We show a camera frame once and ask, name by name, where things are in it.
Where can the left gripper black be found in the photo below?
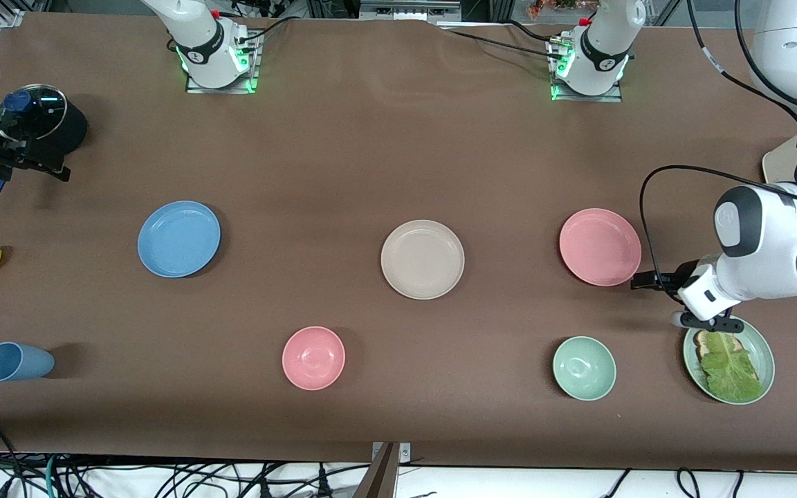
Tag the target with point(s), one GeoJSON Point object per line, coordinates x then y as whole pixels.
{"type": "Point", "coordinates": [672, 278]}

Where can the pink plate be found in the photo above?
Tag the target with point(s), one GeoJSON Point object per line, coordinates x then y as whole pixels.
{"type": "Point", "coordinates": [600, 247]}

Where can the blue plate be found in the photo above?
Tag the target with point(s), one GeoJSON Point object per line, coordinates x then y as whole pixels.
{"type": "Point", "coordinates": [178, 239]}

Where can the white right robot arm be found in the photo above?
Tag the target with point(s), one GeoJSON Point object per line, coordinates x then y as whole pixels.
{"type": "Point", "coordinates": [198, 41]}

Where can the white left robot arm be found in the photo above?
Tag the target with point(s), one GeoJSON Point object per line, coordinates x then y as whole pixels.
{"type": "Point", "coordinates": [772, 235]}

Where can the black pot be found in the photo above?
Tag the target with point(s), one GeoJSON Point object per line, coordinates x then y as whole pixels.
{"type": "Point", "coordinates": [73, 131]}

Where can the glass lid with blue knob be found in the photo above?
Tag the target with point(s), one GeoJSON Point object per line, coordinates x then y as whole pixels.
{"type": "Point", "coordinates": [42, 107]}

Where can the toast slice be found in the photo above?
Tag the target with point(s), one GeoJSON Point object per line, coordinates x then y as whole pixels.
{"type": "Point", "coordinates": [701, 340]}

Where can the green bowl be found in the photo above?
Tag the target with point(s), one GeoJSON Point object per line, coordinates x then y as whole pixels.
{"type": "Point", "coordinates": [584, 368]}

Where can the green lettuce leaf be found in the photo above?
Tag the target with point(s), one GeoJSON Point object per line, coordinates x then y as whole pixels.
{"type": "Point", "coordinates": [730, 370]}

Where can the green plate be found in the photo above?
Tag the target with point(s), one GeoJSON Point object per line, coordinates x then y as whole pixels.
{"type": "Point", "coordinates": [762, 356]}

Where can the beige cutting board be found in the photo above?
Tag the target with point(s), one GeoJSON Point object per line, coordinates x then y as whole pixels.
{"type": "Point", "coordinates": [782, 162]}

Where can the blue cup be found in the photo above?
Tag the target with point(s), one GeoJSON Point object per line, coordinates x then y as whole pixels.
{"type": "Point", "coordinates": [18, 362]}

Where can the beige plate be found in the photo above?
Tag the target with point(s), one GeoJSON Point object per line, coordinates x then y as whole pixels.
{"type": "Point", "coordinates": [423, 259]}

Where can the table cover cloth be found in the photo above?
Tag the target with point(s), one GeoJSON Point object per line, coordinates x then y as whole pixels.
{"type": "Point", "coordinates": [398, 138]}

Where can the pink bowl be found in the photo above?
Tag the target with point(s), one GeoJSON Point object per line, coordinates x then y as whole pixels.
{"type": "Point", "coordinates": [313, 358]}

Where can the grey equipment box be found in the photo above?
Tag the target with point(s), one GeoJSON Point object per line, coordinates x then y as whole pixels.
{"type": "Point", "coordinates": [409, 10]}

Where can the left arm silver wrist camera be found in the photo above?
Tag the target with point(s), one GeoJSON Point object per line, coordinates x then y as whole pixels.
{"type": "Point", "coordinates": [679, 319]}

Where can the aluminium frame profile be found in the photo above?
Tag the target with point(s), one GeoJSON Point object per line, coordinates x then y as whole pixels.
{"type": "Point", "coordinates": [11, 17]}

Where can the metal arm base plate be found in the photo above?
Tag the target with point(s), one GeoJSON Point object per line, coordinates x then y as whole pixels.
{"type": "Point", "coordinates": [218, 90]}
{"type": "Point", "coordinates": [585, 98]}

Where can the small metal bracket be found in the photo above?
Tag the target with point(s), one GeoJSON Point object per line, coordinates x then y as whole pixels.
{"type": "Point", "coordinates": [405, 453]}

